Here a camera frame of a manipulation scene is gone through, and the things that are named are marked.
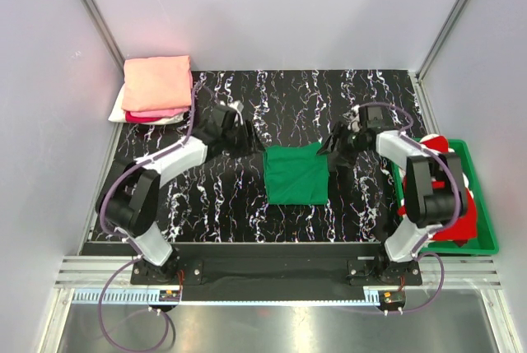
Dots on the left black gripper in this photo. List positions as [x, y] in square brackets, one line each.
[251, 143]

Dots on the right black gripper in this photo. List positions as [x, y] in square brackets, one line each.
[344, 157]

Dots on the green t shirt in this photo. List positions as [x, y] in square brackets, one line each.
[296, 176]

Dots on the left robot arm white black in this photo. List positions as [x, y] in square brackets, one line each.
[128, 201]

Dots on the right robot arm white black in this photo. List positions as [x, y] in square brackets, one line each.
[434, 197]

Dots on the folded peach t shirt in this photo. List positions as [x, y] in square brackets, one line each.
[157, 83]

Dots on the folded pink t shirt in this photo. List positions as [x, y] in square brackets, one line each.
[154, 116]

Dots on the folded white t shirt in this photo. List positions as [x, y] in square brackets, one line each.
[117, 113]

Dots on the red white t shirt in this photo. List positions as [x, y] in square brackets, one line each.
[465, 227]

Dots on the green plastic bin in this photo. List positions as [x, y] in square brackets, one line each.
[481, 225]

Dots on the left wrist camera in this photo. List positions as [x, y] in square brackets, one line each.
[237, 106]

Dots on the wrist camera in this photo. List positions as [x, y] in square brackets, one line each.
[237, 106]
[369, 117]

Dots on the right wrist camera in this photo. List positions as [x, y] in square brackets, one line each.
[369, 117]

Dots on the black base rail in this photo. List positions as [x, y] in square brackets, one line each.
[226, 262]

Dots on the aluminium frame rail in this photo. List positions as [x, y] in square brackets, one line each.
[108, 281]

